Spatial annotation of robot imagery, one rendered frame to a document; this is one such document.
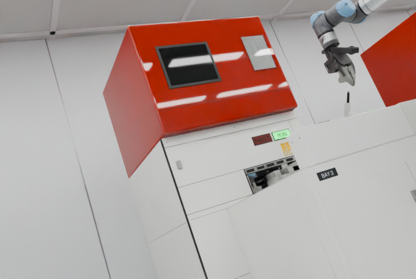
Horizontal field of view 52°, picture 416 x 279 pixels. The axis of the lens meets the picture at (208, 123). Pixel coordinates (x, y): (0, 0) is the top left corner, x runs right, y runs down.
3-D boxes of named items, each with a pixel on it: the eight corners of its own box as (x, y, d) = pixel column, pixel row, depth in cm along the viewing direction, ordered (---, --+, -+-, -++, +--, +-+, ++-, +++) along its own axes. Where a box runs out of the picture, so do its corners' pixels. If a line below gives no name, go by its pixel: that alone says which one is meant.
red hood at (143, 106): (128, 179, 257) (101, 92, 274) (239, 151, 296) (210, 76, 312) (164, 133, 194) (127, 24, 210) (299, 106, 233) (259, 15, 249)
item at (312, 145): (300, 172, 156) (285, 137, 159) (397, 142, 182) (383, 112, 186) (315, 164, 148) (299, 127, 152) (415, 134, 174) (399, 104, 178)
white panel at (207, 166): (186, 221, 190) (160, 140, 201) (320, 178, 229) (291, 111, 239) (189, 220, 187) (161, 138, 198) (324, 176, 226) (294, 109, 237)
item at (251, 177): (252, 193, 206) (246, 175, 209) (319, 172, 227) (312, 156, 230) (254, 193, 205) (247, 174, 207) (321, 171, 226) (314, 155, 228)
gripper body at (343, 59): (341, 73, 188) (329, 49, 191) (354, 63, 181) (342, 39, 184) (328, 75, 184) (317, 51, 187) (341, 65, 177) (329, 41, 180)
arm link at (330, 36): (338, 30, 185) (324, 31, 181) (342, 39, 184) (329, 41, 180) (327, 40, 191) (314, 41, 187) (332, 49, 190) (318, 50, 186)
